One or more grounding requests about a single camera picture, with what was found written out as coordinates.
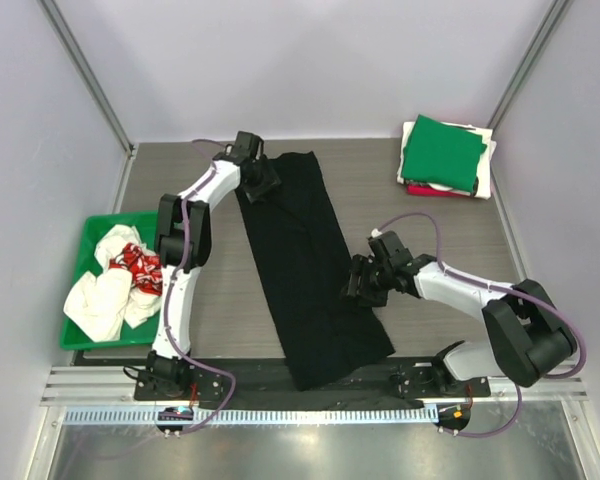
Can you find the left aluminium corner post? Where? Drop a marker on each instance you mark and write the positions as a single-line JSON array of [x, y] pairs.
[[75, 54]]

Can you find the right aluminium corner post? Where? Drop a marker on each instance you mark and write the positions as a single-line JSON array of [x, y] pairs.
[[541, 38]]

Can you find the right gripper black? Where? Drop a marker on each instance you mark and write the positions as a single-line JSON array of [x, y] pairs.
[[360, 266]]

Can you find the black t shirt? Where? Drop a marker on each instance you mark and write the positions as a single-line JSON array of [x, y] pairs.
[[303, 262]]

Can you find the red white patterned t shirt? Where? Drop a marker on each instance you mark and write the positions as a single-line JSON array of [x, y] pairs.
[[144, 267]]

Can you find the folded white t shirt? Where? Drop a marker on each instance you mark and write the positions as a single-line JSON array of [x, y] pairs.
[[482, 187]]

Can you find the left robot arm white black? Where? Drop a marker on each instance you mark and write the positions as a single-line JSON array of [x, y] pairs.
[[183, 242]]

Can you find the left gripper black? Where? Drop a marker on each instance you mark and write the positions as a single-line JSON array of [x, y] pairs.
[[271, 181]]

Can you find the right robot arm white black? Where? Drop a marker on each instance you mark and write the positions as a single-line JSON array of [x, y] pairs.
[[526, 338]]

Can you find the aluminium corner post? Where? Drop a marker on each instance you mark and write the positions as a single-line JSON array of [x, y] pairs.
[[75, 54], [541, 38]]

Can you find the white t shirt in bin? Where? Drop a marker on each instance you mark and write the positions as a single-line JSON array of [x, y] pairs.
[[102, 304]]

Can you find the folded green t shirt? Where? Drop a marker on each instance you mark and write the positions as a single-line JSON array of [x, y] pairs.
[[437, 153]]

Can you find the folded pink t shirt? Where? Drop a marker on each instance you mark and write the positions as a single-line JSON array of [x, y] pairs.
[[426, 190]]

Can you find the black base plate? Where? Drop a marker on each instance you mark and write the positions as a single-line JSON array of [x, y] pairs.
[[395, 383]]

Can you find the aluminium rail frame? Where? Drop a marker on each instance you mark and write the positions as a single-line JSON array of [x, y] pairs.
[[87, 386]]

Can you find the green plastic bin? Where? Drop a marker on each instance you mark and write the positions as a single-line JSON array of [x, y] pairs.
[[95, 227]]

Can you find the slotted cable duct strip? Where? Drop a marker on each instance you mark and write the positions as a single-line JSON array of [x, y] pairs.
[[179, 416]]

